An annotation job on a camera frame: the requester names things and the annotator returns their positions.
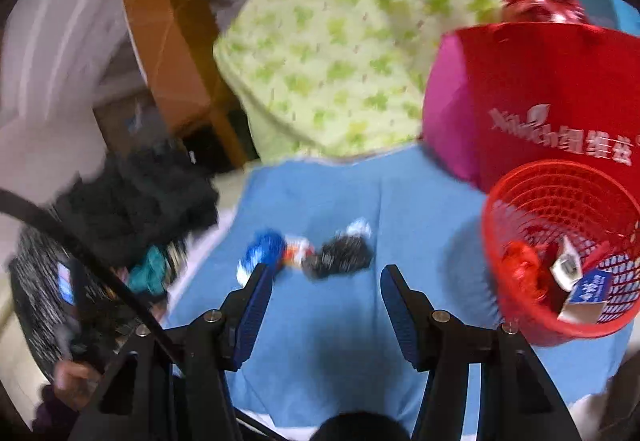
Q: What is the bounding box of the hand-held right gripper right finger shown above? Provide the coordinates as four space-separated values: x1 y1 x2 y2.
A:
380 264 583 441

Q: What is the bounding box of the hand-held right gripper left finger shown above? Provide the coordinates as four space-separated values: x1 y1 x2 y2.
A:
67 263 275 441

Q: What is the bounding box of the blue wrapper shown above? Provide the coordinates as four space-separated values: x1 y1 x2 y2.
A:
236 228 287 284

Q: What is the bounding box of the white wrapper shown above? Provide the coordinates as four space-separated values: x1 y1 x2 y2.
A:
282 236 316 269

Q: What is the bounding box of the black wrapper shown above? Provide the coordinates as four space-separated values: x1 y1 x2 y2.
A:
301 236 375 281

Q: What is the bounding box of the red mesh basket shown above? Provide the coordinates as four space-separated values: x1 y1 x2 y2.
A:
481 160 640 347

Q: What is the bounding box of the person's left forearm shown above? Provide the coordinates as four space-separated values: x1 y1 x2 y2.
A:
32 386 76 439

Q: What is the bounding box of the person's left hand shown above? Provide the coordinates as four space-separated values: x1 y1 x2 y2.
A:
52 356 103 409

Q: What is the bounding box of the black white dotted cloth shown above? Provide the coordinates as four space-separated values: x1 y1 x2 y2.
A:
7 226 66 372

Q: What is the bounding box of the teal cloth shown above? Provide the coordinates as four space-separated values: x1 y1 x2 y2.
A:
127 246 168 296

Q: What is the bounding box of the blue table cloth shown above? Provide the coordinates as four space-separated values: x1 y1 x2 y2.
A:
165 143 636 437

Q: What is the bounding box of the pile of black clothes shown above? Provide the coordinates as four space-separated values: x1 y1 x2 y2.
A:
55 141 221 272

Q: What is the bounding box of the red plastic scrap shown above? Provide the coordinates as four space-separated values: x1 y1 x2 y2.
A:
502 241 551 317

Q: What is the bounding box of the blue and white carton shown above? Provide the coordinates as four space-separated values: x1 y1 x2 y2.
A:
557 271 616 324

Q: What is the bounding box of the brown wooden door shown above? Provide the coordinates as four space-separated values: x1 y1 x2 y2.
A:
95 93 166 152

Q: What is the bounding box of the pink bag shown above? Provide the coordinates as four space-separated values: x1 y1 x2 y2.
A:
422 33 483 182

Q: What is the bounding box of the red paper bag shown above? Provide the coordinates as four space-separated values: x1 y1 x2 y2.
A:
440 21 640 202

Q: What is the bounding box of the green clover print blanket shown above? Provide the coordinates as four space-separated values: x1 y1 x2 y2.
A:
214 0 556 162

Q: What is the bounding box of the brown wooden pillar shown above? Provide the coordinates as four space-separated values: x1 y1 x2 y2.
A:
112 0 248 169

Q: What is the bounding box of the red plastic bag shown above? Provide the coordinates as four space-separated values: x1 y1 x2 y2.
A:
500 0 588 26

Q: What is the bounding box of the black cable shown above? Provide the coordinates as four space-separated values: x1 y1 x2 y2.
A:
0 188 191 377

